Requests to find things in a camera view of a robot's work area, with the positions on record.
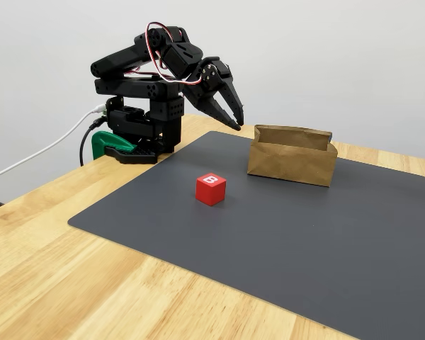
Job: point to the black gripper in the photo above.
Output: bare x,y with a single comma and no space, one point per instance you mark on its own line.
210,82

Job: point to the red letter B block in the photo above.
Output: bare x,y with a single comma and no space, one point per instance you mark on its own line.
209,193

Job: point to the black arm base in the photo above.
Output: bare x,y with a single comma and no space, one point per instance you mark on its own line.
131,122

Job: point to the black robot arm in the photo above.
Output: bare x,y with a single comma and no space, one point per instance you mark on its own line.
127,60

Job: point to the brown paper bag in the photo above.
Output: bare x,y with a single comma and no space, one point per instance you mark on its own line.
290,163

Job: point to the green table clamp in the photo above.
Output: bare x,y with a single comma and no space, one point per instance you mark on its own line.
102,141

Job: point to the grey rubber mat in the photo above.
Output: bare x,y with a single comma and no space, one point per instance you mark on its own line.
269,248

